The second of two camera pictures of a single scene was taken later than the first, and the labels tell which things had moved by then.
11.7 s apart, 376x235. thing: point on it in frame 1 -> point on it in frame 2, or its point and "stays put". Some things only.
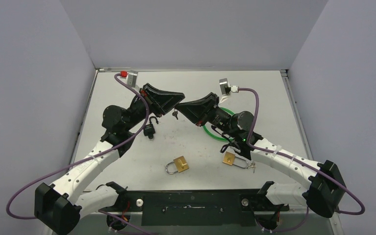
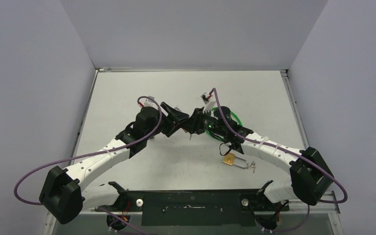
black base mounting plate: x=203 y=208 stays put
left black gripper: x=163 y=101 -> x=173 y=116
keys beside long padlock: x=253 y=166 stays put
